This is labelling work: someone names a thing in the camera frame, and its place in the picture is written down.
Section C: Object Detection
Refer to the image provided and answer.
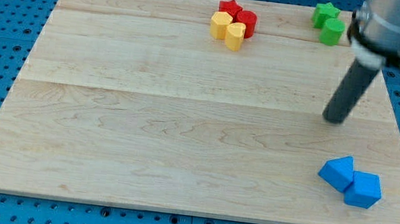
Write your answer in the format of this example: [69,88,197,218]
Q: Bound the green star block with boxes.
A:
[311,2,341,29]

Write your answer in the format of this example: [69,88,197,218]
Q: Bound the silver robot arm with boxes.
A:
[348,0,400,70]

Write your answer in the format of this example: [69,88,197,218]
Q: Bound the red cylinder block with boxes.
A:
[236,10,257,39]

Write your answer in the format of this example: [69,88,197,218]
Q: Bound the red star block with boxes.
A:
[218,0,243,19]

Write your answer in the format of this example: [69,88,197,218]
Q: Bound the blue triangle block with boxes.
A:
[318,156,354,193]

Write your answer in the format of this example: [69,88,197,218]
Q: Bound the light wooden board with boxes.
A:
[0,0,400,224]

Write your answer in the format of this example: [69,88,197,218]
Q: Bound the green cylinder block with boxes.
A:
[318,18,346,46]

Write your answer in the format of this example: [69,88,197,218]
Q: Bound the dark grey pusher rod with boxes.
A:
[322,59,380,125]

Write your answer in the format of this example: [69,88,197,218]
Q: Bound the blue cube block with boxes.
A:
[344,171,383,209]

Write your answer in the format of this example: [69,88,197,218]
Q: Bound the yellow heart block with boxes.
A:
[224,22,246,52]

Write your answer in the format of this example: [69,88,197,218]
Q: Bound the yellow hexagon block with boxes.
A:
[209,11,233,39]

